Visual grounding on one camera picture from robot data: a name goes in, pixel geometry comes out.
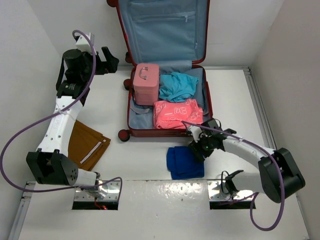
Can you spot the red hard-shell suitcase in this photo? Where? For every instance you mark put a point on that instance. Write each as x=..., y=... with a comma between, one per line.
x=170, y=33

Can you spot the mustard brown trousers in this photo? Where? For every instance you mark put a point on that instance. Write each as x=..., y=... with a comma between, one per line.
x=86, y=146

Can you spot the coral printed garment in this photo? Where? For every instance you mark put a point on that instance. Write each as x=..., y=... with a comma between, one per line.
x=169, y=115

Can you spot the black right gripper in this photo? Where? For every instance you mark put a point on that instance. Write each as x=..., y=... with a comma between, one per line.
x=195, y=147

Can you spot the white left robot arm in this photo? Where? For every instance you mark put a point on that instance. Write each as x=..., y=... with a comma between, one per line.
x=50, y=164

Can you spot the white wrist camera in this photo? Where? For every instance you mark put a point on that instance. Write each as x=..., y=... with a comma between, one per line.
x=83, y=45
x=196, y=132

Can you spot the pink vanity case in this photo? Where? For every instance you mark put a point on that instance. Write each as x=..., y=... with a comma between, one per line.
x=146, y=84

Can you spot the aluminium table frame rail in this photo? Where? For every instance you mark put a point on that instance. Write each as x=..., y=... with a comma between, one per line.
x=259, y=108

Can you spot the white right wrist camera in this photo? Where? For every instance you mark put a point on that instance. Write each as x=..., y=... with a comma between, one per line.
x=196, y=132

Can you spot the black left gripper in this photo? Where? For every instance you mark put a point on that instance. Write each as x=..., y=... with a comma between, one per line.
x=107, y=66

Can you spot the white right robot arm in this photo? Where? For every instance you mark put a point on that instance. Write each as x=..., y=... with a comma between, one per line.
x=278, y=175

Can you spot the metal base plate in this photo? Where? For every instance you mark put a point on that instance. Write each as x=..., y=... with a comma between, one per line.
x=215, y=194
x=110, y=190

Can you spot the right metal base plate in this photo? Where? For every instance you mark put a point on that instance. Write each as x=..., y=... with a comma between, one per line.
x=215, y=194

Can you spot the teal shirt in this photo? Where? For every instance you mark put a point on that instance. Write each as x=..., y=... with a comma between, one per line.
x=177, y=87

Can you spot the royal blue towel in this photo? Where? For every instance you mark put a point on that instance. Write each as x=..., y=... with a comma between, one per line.
x=182, y=164

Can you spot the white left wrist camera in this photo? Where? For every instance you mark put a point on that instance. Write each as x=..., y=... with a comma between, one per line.
x=83, y=45

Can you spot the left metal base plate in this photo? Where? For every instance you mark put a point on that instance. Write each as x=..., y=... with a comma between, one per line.
x=110, y=190

